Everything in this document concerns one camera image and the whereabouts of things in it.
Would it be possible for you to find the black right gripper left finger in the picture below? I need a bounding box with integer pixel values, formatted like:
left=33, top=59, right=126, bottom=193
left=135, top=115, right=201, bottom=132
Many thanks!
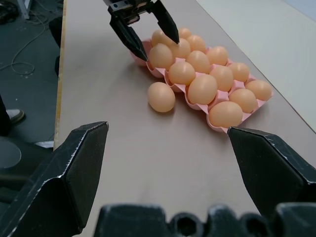
left=0, top=120, right=110, bottom=237

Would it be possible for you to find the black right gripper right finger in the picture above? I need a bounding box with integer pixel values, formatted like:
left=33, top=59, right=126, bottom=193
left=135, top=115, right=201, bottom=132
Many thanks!
left=227, top=125, right=316, bottom=215

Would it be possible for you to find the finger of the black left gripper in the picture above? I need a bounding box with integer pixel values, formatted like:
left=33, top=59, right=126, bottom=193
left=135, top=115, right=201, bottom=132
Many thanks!
left=109, top=14, right=150, bottom=62
left=147, top=0, right=180, bottom=45

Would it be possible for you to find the brown egg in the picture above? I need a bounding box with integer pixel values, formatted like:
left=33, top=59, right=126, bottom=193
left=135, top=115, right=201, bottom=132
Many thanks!
left=186, top=50, right=211, bottom=74
left=151, top=29, right=173, bottom=47
left=186, top=35, right=206, bottom=53
left=188, top=74, right=218, bottom=105
left=208, top=101, right=244, bottom=128
left=227, top=62, right=250, bottom=83
left=178, top=27, right=193, bottom=40
left=229, top=88, right=257, bottom=113
left=245, top=79, right=273, bottom=101
left=209, top=66, right=234, bottom=92
left=168, top=61, right=196, bottom=86
left=147, top=82, right=176, bottom=113
left=206, top=46, right=229, bottom=66
left=149, top=43, right=173, bottom=69
left=170, top=38, right=191, bottom=59

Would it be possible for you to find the pink plastic egg tray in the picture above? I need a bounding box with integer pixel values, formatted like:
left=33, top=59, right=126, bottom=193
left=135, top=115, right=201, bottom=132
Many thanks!
left=130, top=38, right=275, bottom=134

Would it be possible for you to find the grey round disc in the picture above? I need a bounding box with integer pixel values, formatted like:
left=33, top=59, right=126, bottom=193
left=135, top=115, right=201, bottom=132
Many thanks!
left=0, top=137, right=22, bottom=169

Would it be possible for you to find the black rounded object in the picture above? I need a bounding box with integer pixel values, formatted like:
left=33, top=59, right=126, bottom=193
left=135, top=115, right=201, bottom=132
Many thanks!
left=48, top=17, right=62, bottom=78

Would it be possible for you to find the grey white shoe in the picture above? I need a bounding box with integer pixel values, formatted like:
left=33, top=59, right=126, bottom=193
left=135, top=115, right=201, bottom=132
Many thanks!
left=6, top=109, right=26, bottom=124

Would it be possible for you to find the dark trouser leg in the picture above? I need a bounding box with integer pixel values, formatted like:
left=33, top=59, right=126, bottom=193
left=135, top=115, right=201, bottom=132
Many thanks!
left=0, top=93, right=12, bottom=137

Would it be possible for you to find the grey metal frame leg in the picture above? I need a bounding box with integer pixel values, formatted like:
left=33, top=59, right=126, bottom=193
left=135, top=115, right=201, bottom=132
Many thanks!
left=19, top=0, right=33, bottom=19

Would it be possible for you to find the black cable bundle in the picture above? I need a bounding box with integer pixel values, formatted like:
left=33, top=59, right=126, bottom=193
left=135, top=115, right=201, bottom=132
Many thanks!
left=0, top=0, right=19, bottom=25

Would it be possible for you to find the thin light floor cable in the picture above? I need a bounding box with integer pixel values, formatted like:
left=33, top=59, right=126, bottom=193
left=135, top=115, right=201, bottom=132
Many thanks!
left=0, top=14, right=50, bottom=75

